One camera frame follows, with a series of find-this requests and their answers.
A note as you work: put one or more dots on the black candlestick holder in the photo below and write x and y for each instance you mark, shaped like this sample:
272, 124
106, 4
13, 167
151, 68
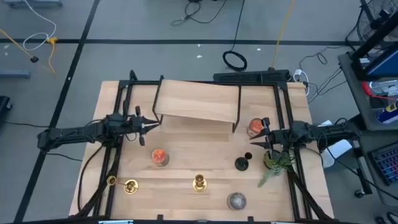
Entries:
241, 164

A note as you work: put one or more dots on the black caster wheel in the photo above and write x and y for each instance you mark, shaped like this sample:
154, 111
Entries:
359, 193

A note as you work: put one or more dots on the orange candle jar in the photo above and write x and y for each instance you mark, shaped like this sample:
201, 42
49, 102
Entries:
159, 156
255, 126

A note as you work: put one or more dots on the black aluminium table frame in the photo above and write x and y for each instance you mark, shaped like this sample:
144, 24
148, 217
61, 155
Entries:
282, 85

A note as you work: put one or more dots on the grey side cart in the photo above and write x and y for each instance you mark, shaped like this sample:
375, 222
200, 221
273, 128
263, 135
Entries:
354, 93

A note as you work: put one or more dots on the clear plastic container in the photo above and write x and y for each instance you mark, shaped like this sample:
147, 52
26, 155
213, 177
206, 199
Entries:
385, 87

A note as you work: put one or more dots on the blue screen monitor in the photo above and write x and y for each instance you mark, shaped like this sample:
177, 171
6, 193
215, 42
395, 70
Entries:
385, 65

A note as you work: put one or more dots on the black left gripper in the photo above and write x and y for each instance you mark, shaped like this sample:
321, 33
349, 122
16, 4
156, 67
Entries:
136, 126

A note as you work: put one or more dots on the grey floor platform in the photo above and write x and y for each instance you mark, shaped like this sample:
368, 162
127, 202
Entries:
31, 3

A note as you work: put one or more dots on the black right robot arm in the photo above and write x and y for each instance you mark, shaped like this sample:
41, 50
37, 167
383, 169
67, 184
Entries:
326, 132

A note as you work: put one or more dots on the black floor object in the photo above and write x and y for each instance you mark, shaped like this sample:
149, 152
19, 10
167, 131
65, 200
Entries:
3, 107

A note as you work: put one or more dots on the gold candlestick holder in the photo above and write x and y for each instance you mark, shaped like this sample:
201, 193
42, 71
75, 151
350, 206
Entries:
131, 186
199, 185

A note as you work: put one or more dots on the blue yellow spray can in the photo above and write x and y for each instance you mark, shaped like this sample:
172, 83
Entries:
387, 113

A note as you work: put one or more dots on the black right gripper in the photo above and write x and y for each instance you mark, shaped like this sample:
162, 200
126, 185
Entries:
280, 137

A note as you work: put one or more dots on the black monitor stand beam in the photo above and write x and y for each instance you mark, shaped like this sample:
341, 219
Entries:
373, 39

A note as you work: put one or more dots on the wooden shelf with black legs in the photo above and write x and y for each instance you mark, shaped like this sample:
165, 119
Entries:
196, 99

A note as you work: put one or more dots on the backlit black keyboard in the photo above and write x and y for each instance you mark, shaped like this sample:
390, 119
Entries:
385, 161

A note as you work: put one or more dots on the black power strip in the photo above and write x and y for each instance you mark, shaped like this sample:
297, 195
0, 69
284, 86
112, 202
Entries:
248, 76

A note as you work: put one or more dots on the grey floor bar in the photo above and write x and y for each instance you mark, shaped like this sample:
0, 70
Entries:
14, 74

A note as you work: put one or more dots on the grey candle jar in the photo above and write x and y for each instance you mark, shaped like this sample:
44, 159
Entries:
236, 201

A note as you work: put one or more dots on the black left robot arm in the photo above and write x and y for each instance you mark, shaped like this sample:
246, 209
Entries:
71, 134

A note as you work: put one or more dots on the small black plug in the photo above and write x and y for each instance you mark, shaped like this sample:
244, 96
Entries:
34, 59

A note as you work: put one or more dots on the green potted succulent plant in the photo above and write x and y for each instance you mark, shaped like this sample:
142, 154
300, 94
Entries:
275, 161

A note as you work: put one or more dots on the white power adapter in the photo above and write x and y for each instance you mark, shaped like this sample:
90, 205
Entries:
298, 74

